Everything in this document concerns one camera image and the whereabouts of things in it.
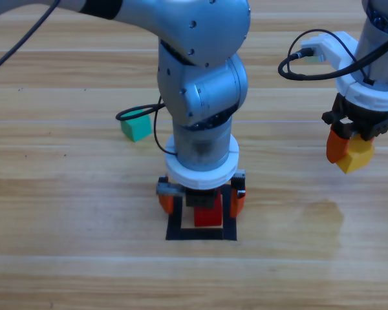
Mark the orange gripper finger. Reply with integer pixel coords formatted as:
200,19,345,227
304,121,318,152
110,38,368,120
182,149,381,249
229,189,247,219
325,127,352,164
158,193,175,215

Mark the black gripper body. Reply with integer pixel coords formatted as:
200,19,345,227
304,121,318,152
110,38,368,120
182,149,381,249
156,172,247,208
321,93,388,142

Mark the red wooden block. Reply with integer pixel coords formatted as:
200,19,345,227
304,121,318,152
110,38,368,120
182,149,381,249
193,190,223,228

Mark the yellow wooden block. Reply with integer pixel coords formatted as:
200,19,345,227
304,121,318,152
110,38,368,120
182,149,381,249
336,134,376,175

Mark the green wooden block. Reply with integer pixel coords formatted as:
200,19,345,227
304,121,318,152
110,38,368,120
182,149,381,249
120,111,152,143

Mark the black tape square outline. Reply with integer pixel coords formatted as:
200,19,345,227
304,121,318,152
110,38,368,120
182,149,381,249
165,183,238,242

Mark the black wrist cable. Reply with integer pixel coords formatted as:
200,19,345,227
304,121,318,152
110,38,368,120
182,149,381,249
115,96,179,160
277,28,388,87

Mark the black hanging cable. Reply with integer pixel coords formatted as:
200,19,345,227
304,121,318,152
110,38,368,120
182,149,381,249
0,0,61,78

